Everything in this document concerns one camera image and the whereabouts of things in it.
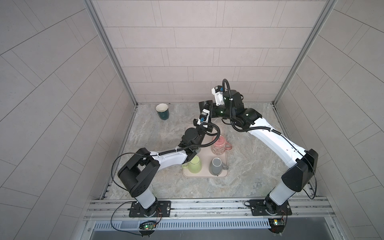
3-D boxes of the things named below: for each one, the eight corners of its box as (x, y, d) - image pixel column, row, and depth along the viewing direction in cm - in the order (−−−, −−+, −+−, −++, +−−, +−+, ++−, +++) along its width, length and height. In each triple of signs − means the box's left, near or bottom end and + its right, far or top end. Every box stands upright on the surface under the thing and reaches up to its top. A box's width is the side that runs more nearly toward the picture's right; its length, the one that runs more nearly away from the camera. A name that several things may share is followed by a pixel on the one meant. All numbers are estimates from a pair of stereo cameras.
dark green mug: (158, 122, 107) (154, 112, 98) (160, 113, 112) (157, 103, 104) (168, 122, 107) (166, 112, 98) (170, 113, 113) (168, 103, 104)
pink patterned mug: (211, 155, 91) (213, 146, 82) (211, 144, 96) (212, 135, 87) (230, 155, 91) (234, 147, 82) (229, 144, 96) (232, 135, 87)
